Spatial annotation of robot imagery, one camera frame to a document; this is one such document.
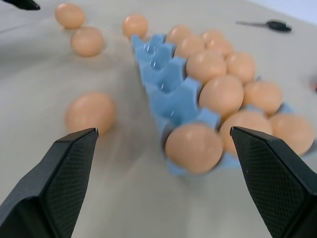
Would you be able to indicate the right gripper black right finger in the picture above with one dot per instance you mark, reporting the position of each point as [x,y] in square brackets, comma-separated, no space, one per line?
[275,183]

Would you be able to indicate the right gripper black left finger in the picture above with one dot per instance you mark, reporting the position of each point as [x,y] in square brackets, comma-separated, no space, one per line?
[49,188]

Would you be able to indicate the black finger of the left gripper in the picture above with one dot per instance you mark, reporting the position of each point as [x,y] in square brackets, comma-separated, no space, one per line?
[22,3]

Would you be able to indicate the blue foam egg tray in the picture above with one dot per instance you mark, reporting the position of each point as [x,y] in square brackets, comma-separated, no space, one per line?
[168,99]

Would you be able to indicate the brown egg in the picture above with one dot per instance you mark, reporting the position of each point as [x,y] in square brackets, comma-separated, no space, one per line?
[87,41]
[211,35]
[178,33]
[69,15]
[135,25]
[194,148]
[292,134]
[206,65]
[247,121]
[190,45]
[220,47]
[90,111]
[240,67]
[221,96]
[263,97]

